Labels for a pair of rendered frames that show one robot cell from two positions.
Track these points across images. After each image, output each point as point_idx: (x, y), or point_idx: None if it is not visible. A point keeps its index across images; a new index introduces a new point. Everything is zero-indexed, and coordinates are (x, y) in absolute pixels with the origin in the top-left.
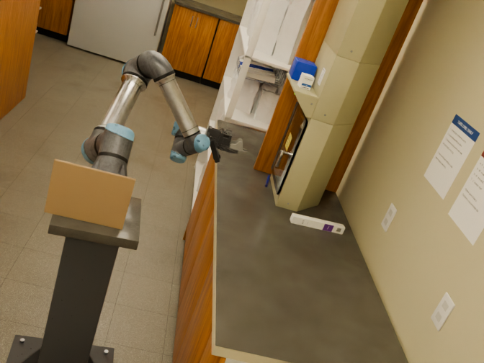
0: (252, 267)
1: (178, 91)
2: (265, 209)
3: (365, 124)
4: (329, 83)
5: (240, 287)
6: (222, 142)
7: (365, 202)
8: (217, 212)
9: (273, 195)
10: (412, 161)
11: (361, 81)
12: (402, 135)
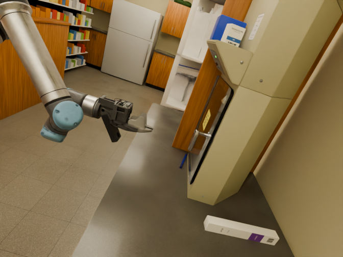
0: None
1: (28, 32)
2: (172, 206)
3: (292, 104)
4: (273, 26)
5: None
6: (117, 117)
7: (300, 199)
8: (91, 220)
9: (187, 180)
10: None
11: (319, 31)
12: None
